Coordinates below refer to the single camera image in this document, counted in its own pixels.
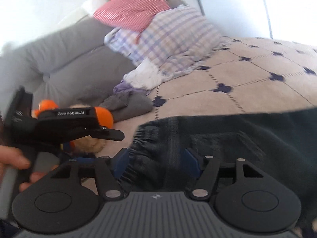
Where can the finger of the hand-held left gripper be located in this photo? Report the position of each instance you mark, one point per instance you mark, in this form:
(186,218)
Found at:
(109,133)

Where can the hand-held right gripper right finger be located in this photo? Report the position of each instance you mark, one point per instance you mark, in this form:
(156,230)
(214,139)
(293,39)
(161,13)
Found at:
(192,163)

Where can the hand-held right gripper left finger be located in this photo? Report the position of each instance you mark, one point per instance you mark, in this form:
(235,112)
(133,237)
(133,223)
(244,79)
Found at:
(121,162)

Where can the dark blue jeans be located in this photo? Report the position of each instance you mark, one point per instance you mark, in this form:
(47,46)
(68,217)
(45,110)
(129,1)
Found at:
(247,138)

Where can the person's left hand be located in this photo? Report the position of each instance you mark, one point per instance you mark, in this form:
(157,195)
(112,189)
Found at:
(14,158)

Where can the orange plush toy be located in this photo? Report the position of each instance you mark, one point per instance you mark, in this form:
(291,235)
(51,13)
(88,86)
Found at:
(105,117)

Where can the grey garment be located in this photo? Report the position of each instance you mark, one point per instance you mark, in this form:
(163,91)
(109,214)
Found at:
(128,106)

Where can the purple cloth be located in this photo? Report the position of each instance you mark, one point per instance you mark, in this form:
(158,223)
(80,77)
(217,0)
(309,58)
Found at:
(126,88)

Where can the grey padded headboard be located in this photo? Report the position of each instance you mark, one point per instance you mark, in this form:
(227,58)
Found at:
(62,59)

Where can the white crumpled cloth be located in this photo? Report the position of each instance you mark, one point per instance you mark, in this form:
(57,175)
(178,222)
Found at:
(146,75)

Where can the plaid pillow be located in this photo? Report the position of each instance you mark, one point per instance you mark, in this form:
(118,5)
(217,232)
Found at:
(173,37)

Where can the red striped pillow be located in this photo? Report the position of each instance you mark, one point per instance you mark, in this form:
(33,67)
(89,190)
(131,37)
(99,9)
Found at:
(133,7)

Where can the wardrobe with sliding doors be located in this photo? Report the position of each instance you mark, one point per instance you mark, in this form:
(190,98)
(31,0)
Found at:
(247,12)

